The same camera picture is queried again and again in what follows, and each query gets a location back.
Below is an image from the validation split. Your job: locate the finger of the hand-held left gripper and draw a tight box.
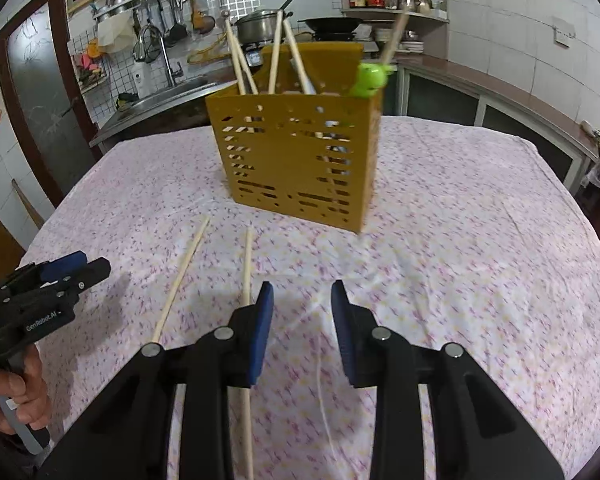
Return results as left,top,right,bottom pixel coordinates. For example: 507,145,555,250
60,258,112,293
37,253,87,281

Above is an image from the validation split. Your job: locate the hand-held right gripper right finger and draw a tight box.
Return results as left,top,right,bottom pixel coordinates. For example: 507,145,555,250
331,280,566,480

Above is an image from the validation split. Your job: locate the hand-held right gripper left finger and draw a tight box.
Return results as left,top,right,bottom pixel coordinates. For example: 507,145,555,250
37,281,275,480

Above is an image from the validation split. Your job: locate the wooden chopstick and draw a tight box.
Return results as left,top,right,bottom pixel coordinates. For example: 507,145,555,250
151,216,211,343
267,9,286,95
240,227,256,480
378,10,411,67
282,21,312,95
228,35,259,95
223,17,247,95

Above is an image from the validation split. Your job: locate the yellow perforated utensil holder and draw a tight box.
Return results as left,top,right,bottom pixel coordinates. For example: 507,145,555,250
205,42,383,234

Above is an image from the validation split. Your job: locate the person's left hand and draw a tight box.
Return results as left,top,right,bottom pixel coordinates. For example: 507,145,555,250
0,347,49,433

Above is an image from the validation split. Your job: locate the floral tablecloth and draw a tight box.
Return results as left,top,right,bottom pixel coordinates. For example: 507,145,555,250
24,115,600,480

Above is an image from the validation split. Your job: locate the brown framed glass door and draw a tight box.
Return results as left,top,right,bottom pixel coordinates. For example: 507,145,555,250
0,0,98,208

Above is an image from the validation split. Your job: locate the stainless steel sink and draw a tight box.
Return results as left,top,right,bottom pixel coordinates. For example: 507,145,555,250
122,76,223,113

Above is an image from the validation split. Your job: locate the chrome faucet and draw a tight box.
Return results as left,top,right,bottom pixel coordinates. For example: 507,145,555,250
139,25,184,89

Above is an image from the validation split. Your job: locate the green plastic utensil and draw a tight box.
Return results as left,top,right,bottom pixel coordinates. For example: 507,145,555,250
348,61,397,100

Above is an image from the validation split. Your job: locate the kitchen counter cabinet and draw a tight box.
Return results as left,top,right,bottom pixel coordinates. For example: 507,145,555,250
382,54,598,193

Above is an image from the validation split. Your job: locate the gas stove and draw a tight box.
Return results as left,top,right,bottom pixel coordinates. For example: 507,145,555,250
241,31,358,69

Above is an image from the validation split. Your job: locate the stainless steel pot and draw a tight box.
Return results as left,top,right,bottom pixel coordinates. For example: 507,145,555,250
234,8,294,47

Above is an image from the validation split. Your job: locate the stack of white plates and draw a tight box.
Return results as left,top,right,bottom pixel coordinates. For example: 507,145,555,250
374,26,425,55

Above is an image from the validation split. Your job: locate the black wok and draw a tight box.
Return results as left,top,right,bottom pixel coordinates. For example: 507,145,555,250
297,16,367,37

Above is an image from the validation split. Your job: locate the yellow hose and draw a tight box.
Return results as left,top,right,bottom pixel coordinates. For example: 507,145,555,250
186,34,229,67

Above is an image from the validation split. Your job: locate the corner wall shelf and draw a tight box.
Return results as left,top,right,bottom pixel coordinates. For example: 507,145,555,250
336,0,452,57

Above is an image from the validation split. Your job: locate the white wall outlet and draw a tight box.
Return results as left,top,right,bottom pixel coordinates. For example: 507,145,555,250
551,16,577,47

